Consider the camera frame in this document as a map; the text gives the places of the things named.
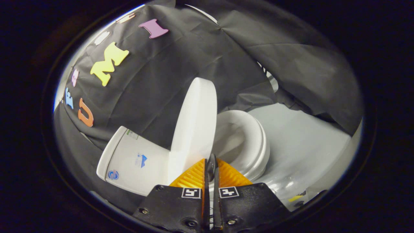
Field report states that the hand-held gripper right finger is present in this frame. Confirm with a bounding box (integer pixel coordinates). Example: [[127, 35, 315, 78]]
[[212, 158, 291, 233]]

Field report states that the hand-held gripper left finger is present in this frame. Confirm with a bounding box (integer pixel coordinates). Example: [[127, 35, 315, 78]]
[[133, 158, 211, 233]]

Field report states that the white toilet lid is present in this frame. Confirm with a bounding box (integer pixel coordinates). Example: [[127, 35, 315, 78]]
[[168, 77, 218, 185]]

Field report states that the white toilet tank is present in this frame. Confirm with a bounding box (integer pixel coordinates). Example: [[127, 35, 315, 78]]
[[96, 126, 171, 197]]

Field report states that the black backdrop cloth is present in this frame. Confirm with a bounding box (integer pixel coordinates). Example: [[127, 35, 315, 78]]
[[53, 0, 365, 212]]

